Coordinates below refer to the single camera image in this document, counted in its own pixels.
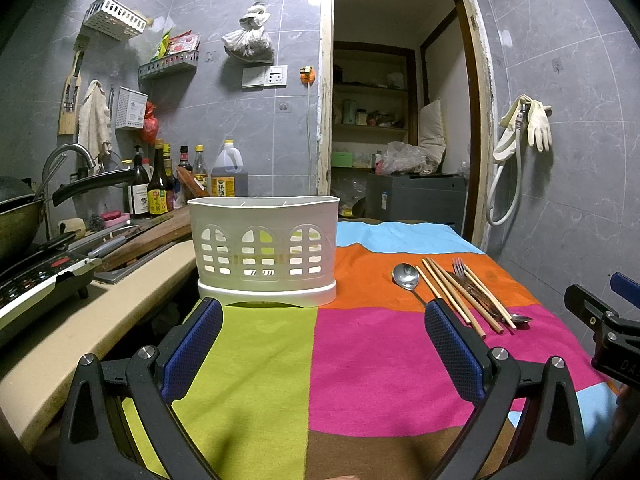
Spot wooden chopstick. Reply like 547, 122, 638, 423
424, 258, 503, 334
463, 264, 516, 328
416, 263, 486, 338

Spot steel fork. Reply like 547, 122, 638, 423
452, 257, 532, 328

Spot large steel spoon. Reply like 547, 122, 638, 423
392, 263, 426, 307

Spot chrome kitchen faucet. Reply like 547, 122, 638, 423
38, 142, 97, 241

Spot gas stove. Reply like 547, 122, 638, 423
1, 234, 101, 344

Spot cream rubber gloves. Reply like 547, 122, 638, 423
492, 94, 552, 162

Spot wooden cutting board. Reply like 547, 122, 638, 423
98, 206, 191, 272

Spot black wok pan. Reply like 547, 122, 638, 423
1, 169, 134, 259

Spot dark soy sauce bottle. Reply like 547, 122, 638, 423
146, 138, 169, 217

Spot dark grey cabinet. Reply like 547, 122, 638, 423
364, 174, 466, 234

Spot dark wine bottle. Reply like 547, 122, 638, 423
128, 145, 150, 218

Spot white plastic utensil holder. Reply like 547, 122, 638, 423
189, 195, 340, 308

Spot white pillow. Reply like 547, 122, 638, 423
418, 99, 447, 167

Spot clear plastic bag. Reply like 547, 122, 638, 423
381, 141, 428, 176

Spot small clear sauce bottle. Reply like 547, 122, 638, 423
193, 144, 208, 191

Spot large oil jug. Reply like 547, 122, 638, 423
209, 139, 248, 197

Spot hanging beige towel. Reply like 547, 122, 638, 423
77, 79, 112, 174

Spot red plastic bag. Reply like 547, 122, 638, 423
140, 101, 160, 145

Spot wooden knife holder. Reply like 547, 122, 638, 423
58, 34, 90, 136

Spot white plastic bag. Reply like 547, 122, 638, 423
221, 1, 274, 64

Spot white hose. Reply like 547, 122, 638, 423
485, 114, 524, 228

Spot white wall box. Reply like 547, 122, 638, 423
115, 87, 148, 129

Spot grey wall shelf rack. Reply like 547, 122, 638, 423
138, 50, 200, 80

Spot white wall socket panel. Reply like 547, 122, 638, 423
241, 65, 288, 89

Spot white wall basket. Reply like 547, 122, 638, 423
82, 0, 154, 41

